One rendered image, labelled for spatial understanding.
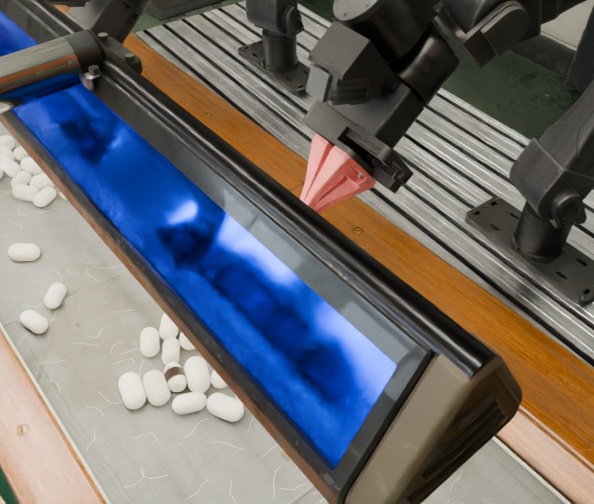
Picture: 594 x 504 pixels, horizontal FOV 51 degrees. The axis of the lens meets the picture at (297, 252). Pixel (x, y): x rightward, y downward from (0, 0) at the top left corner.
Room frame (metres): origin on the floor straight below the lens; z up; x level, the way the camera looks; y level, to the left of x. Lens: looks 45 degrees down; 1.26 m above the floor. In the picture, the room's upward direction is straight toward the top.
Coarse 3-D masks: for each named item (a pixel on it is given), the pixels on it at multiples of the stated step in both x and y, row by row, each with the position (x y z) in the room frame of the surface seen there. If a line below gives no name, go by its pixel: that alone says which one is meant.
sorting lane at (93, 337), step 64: (0, 128) 0.77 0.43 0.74; (0, 192) 0.63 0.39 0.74; (0, 256) 0.51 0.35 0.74; (64, 256) 0.51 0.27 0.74; (0, 320) 0.41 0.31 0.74; (64, 320) 0.41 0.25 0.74; (128, 320) 0.41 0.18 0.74; (64, 384) 0.34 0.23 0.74; (128, 448) 0.27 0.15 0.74; (192, 448) 0.27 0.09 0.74; (256, 448) 0.27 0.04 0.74
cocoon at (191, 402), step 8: (192, 392) 0.32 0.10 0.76; (200, 392) 0.32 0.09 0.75; (176, 400) 0.31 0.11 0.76; (184, 400) 0.31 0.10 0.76; (192, 400) 0.31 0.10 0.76; (200, 400) 0.31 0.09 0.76; (176, 408) 0.30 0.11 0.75; (184, 408) 0.30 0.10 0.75; (192, 408) 0.30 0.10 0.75; (200, 408) 0.30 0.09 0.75
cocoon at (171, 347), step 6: (168, 342) 0.37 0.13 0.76; (174, 342) 0.37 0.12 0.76; (168, 348) 0.37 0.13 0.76; (174, 348) 0.37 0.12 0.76; (162, 354) 0.36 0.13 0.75; (168, 354) 0.36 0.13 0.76; (174, 354) 0.36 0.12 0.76; (162, 360) 0.36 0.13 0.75; (168, 360) 0.35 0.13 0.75; (174, 360) 0.36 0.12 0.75
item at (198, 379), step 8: (192, 360) 0.35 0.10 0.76; (200, 360) 0.35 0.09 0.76; (184, 368) 0.34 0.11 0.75; (192, 368) 0.34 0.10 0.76; (200, 368) 0.34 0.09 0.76; (192, 376) 0.33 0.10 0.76; (200, 376) 0.33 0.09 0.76; (208, 376) 0.33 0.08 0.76; (192, 384) 0.32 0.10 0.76; (200, 384) 0.32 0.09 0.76; (208, 384) 0.33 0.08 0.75
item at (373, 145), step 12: (324, 108) 0.50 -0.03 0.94; (348, 120) 0.48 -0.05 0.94; (348, 132) 0.48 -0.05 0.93; (360, 132) 0.46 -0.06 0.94; (360, 144) 0.46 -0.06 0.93; (372, 144) 0.46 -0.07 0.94; (384, 144) 0.44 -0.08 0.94; (396, 144) 0.48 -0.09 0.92; (360, 156) 0.48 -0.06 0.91; (384, 156) 0.44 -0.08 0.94; (396, 156) 0.45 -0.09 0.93; (408, 168) 0.46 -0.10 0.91
